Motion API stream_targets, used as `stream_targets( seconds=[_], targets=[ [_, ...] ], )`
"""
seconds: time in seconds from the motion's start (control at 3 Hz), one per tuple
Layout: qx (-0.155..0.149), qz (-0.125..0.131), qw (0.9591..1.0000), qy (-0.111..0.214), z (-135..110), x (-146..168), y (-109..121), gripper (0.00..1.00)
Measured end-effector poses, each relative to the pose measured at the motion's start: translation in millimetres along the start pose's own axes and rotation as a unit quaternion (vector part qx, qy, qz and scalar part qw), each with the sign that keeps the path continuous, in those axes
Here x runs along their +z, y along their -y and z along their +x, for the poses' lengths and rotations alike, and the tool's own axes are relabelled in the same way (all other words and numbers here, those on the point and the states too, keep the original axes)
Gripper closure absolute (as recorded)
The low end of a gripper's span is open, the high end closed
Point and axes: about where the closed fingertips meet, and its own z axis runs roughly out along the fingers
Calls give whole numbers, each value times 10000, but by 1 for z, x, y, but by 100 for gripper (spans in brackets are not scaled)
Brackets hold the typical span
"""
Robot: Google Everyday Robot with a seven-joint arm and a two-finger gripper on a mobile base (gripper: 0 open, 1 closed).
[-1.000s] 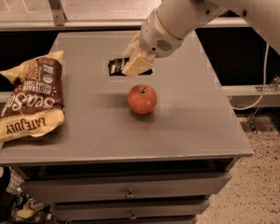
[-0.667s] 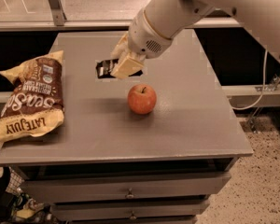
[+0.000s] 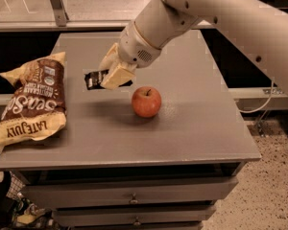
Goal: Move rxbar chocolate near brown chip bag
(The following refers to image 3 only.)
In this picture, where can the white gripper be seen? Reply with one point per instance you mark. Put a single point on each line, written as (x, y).
(134, 48)

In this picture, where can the dark rxbar chocolate bar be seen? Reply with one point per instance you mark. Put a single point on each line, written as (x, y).
(93, 80)

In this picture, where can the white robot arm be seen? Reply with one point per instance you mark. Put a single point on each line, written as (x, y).
(257, 30)

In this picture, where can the brown yellow chip bag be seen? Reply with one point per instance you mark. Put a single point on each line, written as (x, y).
(37, 108)

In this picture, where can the red apple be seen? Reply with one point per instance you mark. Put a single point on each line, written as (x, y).
(146, 102)

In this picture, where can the gray drawer cabinet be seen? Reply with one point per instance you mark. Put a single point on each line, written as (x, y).
(198, 131)

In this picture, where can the top drawer metal knob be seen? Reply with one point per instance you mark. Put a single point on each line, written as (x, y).
(134, 200)

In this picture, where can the drawer metal knob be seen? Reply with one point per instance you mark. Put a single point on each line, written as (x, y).
(134, 200)
(137, 222)

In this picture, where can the gray drawer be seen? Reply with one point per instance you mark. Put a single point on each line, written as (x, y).
(122, 216)
(120, 193)

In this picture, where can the top gray drawer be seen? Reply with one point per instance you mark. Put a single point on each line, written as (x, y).
(120, 193)

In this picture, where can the clutter pile at left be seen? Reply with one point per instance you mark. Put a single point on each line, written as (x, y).
(19, 213)

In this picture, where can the metal railing frame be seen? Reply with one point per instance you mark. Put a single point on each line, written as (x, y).
(67, 15)

